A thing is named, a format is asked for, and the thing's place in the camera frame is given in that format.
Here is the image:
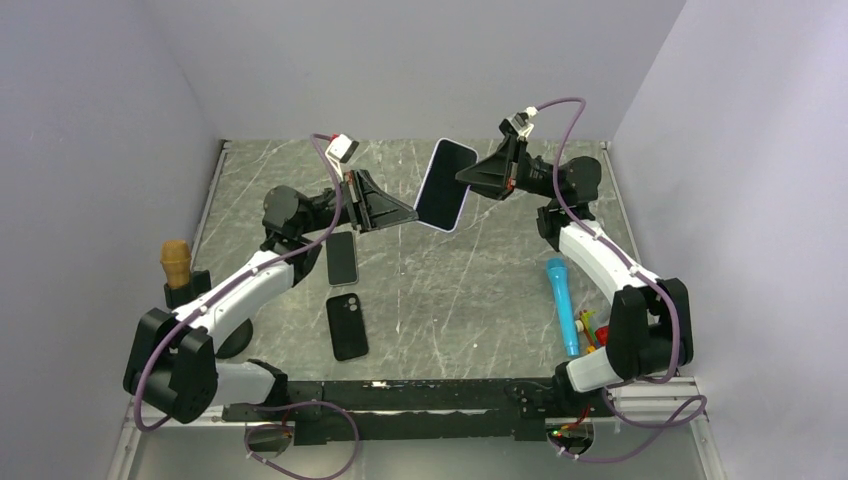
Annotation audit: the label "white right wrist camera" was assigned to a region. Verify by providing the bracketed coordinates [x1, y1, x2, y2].
[506, 106, 538, 140]

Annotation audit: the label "black smartphone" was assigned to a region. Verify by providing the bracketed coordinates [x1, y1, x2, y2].
[325, 232, 359, 287]

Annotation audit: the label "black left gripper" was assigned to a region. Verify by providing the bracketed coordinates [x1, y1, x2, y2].
[300, 170, 420, 236]

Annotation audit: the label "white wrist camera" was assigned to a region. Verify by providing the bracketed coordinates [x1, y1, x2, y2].
[325, 134, 360, 181]
[506, 106, 538, 140]

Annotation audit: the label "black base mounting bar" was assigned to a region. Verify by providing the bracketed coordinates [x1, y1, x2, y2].
[222, 378, 611, 446]

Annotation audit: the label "red blue toy bricks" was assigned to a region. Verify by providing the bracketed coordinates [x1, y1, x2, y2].
[594, 326, 609, 348]

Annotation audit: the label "aluminium front frame rail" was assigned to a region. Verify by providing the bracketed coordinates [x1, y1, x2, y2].
[108, 378, 721, 479]

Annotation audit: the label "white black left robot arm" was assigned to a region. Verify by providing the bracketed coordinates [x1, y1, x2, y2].
[123, 169, 418, 424]

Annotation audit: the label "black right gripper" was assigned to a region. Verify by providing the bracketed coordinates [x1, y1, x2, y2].
[452, 135, 561, 202]

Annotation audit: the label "lilac cased smartphone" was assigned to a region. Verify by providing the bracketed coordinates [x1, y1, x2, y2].
[414, 138, 478, 233]

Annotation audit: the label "colourful toy piece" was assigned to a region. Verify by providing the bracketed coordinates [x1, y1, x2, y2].
[575, 310, 599, 354]

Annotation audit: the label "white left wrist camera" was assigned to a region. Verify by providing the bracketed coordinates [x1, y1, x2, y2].
[325, 134, 360, 181]

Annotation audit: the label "blue toy microphone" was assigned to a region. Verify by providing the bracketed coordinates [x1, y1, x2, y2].
[545, 257, 580, 358]

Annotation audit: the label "aluminium table edge rail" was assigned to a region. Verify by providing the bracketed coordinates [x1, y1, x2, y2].
[191, 140, 232, 265]

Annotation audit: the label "black phone case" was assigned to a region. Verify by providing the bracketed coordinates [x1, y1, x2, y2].
[325, 293, 369, 362]

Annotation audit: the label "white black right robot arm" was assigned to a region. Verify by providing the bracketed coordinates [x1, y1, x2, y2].
[456, 133, 694, 416]

